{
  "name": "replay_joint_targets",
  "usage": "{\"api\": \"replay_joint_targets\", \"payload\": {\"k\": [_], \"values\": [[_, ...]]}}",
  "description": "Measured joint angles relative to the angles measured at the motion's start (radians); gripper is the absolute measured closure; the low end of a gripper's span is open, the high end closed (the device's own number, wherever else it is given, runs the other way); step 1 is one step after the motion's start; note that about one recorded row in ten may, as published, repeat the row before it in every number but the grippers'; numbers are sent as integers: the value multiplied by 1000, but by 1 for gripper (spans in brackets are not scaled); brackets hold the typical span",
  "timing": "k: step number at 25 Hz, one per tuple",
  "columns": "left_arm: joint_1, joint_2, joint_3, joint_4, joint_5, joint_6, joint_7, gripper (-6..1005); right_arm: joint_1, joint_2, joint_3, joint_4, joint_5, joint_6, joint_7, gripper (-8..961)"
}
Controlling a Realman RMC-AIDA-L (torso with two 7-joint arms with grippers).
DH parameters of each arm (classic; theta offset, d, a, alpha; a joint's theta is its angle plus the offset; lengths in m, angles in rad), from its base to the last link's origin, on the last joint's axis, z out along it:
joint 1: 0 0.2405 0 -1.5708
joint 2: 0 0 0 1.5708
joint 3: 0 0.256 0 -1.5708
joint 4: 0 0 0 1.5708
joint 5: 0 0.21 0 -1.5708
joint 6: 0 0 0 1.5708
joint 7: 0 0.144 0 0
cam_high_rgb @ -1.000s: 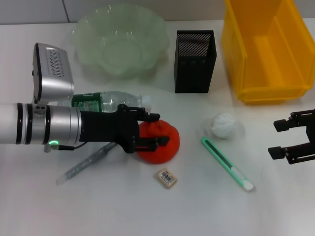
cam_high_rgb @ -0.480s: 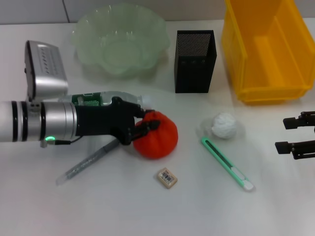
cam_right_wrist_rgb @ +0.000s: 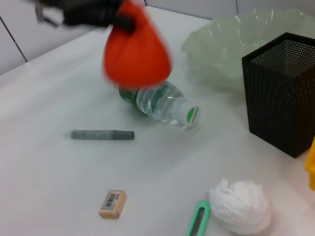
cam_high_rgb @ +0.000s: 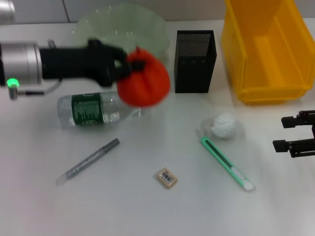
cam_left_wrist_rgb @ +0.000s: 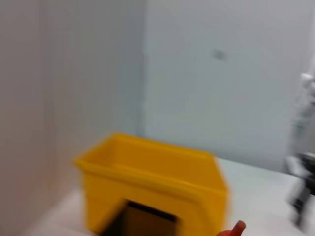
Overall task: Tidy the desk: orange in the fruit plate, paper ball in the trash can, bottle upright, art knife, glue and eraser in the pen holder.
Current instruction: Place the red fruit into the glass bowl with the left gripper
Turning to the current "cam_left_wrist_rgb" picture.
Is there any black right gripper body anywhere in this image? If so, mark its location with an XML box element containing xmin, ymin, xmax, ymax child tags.
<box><xmin>286</xmin><ymin>152</ymin><xmax>315</xmax><ymax>227</ymax></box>

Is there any red tomato-shaped toy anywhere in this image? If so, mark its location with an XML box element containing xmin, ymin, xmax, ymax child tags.
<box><xmin>216</xmin><ymin>220</ymin><xmax>247</xmax><ymax>236</ymax></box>

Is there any black mesh pen holder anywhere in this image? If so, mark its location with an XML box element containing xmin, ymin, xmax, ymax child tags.
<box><xmin>98</xmin><ymin>199</ymin><xmax>185</xmax><ymax>236</ymax></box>

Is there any yellow plastic bin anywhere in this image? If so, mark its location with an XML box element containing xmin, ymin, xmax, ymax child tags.
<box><xmin>73</xmin><ymin>132</ymin><xmax>232</xmax><ymax>236</ymax></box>

